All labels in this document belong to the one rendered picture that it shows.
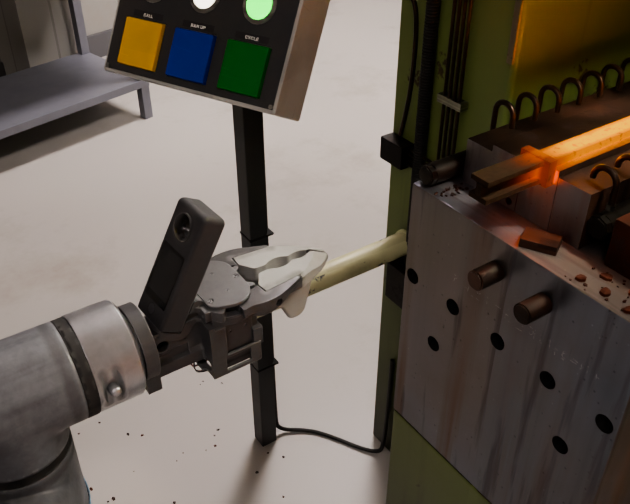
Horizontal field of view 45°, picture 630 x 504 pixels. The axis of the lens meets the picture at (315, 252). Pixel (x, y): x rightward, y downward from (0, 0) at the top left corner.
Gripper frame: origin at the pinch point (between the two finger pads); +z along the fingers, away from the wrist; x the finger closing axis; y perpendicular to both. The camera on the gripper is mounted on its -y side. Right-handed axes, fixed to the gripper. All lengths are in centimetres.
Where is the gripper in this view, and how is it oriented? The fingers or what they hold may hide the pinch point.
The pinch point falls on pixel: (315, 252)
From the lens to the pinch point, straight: 75.6
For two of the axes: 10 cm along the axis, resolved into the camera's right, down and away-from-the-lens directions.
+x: 5.6, 4.8, -6.7
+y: 0.0, 8.1, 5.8
